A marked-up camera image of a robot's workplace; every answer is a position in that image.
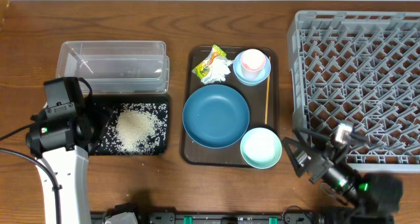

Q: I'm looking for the dark blue plate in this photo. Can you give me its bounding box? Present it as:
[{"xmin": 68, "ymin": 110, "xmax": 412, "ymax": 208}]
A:
[{"xmin": 182, "ymin": 85, "xmax": 250, "ymax": 148}]

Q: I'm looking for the black waste tray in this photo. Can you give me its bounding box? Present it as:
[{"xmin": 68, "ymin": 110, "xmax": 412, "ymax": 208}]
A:
[{"xmin": 89, "ymin": 95, "xmax": 169, "ymax": 156}]

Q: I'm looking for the mint green bowl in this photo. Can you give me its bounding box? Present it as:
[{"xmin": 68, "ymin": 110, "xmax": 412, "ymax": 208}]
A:
[{"xmin": 240, "ymin": 127, "xmax": 282, "ymax": 169}]

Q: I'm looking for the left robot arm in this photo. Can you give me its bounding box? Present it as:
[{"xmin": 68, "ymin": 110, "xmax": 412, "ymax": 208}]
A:
[{"xmin": 26, "ymin": 77, "xmax": 110, "ymax": 223}]

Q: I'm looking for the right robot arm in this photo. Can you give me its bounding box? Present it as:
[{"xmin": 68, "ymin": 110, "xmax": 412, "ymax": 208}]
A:
[{"xmin": 282, "ymin": 128, "xmax": 403, "ymax": 223}]

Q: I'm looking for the light blue small bowl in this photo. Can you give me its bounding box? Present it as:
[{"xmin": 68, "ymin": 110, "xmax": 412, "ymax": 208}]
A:
[{"xmin": 233, "ymin": 49, "xmax": 272, "ymax": 86}]

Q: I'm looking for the white rice pile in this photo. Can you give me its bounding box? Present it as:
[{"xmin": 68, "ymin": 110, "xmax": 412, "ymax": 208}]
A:
[{"xmin": 95, "ymin": 102, "xmax": 169, "ymax": 156}]

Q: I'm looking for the yellow green snack wrapper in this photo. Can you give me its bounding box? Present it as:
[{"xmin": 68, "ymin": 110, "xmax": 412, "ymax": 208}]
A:
[{"xmin": 192, "ymin": 44, "xmax": 226, "ymax": 79}]

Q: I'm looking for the crumpled white napkin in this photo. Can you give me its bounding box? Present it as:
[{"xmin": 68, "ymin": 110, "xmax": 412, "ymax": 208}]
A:
[{"xmin": 201, "ymin": 56, "xmax": 234, "ymax": 85}]

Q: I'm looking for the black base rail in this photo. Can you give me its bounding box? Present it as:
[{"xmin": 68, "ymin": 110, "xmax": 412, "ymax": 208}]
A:
[{"xmin": 91, "ymin": 202, "xmax": 394, "ymax": 224}]

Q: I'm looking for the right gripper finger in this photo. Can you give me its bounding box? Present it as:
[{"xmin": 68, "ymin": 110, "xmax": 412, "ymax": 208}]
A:
[
  {"xmin": 282, "ymin": 137, "xmax": 308, "ymax": 177},
  {"xmin": 293, "ymin": 128, "xmax": 330, "ymax": 142}
]

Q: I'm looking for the brown serving tray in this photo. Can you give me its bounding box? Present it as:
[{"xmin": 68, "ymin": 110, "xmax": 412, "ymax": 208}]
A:
[{"xmin": 180, "ymin": 47, "xmax": 278, "ymax": 168}]

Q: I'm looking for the clear plastic bin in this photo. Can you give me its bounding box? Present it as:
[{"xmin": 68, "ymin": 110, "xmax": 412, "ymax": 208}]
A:
[{"xmin": 56, "ymin": 41, "xmax": 170, "ymax": 95}]

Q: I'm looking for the pink cup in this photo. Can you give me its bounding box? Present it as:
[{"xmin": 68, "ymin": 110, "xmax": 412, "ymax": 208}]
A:
[{"xmin": 240, "ymin": 49, "xmax": 266, "ymax": 80}]

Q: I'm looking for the grey dishwasher rack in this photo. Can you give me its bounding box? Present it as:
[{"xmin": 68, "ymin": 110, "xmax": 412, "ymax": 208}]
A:
[{"xmin": 287, "ymin": 11, "xmax": 419, "ymax": 173}]

